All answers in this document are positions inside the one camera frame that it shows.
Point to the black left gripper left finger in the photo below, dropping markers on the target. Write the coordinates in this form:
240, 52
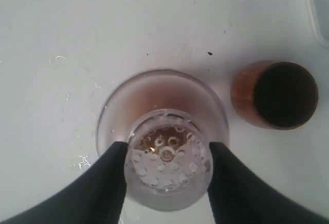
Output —
97, 196

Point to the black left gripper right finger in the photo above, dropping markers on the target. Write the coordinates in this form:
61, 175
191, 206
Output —
237, 195

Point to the clear dome shaker lid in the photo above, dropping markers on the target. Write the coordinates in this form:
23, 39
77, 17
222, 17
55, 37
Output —
167, 162

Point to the brown wooden cup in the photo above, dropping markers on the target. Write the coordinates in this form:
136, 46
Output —
274, 95

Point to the white rectangular tray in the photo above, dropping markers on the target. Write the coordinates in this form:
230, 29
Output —
318, 15

